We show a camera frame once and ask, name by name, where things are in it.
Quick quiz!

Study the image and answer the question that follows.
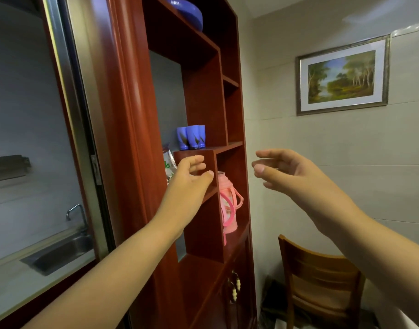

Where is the person's right hand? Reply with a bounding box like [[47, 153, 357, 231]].
[[251, 149, 363, 237]]

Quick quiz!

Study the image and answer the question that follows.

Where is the person's left hand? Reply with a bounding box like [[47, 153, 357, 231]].
[[150, 155, 215, 241]]

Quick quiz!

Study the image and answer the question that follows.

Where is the person's right forearm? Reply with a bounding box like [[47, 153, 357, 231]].
[[324, 208, 419, 329]]

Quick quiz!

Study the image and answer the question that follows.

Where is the person's left forearm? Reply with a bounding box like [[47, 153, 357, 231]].
[[21, 217, 183, 329]]

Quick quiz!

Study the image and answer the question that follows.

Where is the pink thermos jug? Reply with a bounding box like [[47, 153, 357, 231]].
[[217, 171, 244, 247]]

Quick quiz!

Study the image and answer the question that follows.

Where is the white green snack packet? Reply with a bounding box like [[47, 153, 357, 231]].
[[162, 144, 178, 185]]

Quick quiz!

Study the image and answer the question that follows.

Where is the red wooden shelf cabinet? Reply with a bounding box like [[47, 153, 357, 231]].
[[69, 0, 259, 329]]

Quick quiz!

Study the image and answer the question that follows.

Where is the brown wooden chair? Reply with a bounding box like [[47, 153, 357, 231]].
[[278, 234, 366, 329]]

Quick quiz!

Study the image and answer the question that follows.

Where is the framed landscape painting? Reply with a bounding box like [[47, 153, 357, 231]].
[[295, 34, 391, 117]]

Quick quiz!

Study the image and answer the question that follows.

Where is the chrome sink faucet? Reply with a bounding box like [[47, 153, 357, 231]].
[[65, 204, 89, 236]]

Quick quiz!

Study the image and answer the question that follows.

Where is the steel kitchen sink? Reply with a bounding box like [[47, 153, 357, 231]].
[[20, 234, 94, 276]]

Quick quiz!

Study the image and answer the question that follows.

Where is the blue plastic basin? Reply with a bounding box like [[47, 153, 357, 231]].
[[163, 0, 204, 33]]

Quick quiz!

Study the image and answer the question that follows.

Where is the metal sliding window frame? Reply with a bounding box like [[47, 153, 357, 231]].
[[41, 0, 116, 253]]

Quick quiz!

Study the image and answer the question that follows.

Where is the grey wall shelf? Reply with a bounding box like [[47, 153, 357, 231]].
[[0, 155, 32, 184]]

